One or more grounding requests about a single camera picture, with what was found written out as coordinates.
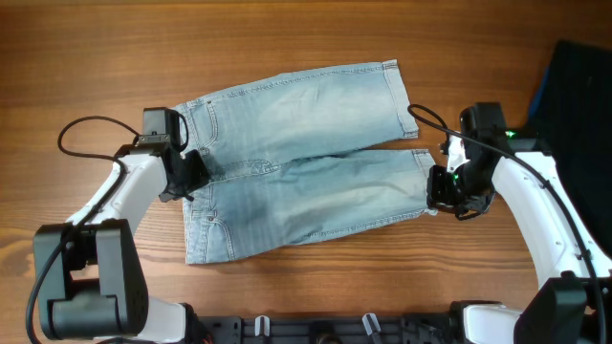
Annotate light blue denim shorts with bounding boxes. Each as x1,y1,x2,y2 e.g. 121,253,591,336
178,60,433,265

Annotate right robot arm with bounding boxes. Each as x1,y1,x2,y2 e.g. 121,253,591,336
426,103,611,343

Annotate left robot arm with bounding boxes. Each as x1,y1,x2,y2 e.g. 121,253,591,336
25,108,214,343

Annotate black garment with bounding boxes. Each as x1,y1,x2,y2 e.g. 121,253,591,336
528,40,611,255

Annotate blue garment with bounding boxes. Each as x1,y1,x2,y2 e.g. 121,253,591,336
527,66,550,119

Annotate left white rail clip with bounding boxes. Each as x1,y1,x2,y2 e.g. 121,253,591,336
254,315,271,338

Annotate white rail clip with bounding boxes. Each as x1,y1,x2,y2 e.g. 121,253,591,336
254,315,271,338
361,312,383,344

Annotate right white rail clip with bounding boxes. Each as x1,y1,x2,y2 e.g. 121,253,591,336
361,312,383,344

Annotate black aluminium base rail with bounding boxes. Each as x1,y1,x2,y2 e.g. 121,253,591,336
190,312,535,344

